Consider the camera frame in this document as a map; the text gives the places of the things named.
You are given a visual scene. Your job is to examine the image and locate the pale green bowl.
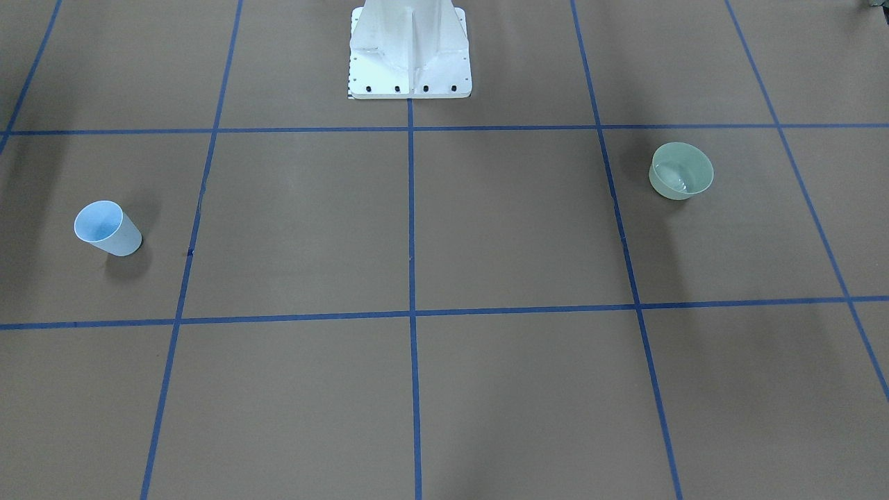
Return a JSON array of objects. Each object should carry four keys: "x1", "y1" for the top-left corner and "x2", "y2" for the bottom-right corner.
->
[{"x1": 649, "y1": 142, "x2": 715, "y2": 201}]

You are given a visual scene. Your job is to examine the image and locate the light blue plastic cup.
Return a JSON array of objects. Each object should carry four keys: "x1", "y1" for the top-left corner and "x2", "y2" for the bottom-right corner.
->
[{"x1": 73, "y1": 200, "x2": 143, "y2": 257}]

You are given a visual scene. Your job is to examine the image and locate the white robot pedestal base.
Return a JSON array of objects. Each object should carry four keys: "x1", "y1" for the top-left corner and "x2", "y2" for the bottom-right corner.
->
[{"x1": 347, "y1": 1, "x2": 473, "y2": 99}]

